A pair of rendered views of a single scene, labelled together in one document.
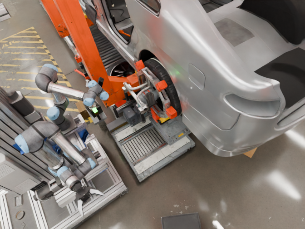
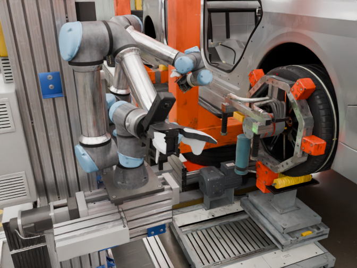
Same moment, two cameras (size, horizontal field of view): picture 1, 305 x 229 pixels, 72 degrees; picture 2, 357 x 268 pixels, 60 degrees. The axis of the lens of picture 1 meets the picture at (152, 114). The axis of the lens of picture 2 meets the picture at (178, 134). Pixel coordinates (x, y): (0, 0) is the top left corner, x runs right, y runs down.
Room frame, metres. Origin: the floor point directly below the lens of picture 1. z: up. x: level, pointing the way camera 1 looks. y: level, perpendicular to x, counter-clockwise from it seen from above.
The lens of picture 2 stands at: (-0.25, 0.43, 1.54)
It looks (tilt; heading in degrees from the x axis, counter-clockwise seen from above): 24 degrees down; 3
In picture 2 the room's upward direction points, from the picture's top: straight up
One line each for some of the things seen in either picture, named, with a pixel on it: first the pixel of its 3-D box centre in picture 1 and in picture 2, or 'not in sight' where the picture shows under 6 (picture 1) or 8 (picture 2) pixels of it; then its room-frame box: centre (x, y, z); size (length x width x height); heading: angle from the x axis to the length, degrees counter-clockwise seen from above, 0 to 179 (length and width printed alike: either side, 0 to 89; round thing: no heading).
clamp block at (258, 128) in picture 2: (143, 108); (262, 126); (1.24, 0.07, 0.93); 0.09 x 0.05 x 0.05; 113
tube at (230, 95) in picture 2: (135, 81); (249, 91); (1.52, 0.10, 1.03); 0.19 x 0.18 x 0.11; 113
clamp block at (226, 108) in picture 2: (127, 88); (229, 107); (1.55, 0.21, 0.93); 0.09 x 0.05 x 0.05; 113
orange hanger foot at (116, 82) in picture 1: (130, 79); (224, 120); (1.93, 0.18, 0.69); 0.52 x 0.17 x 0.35; 113
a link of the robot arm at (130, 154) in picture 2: (75, 178); (135, 145); (0.60, 0.61, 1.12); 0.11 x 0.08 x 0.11; 130
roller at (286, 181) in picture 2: (169, 115); (292, 179); (1.41, -0.19, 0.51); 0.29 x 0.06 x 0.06; 113
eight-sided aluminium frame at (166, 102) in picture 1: (153, 93); (273, 124); (1.48, -0.05, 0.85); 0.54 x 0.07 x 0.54; 23
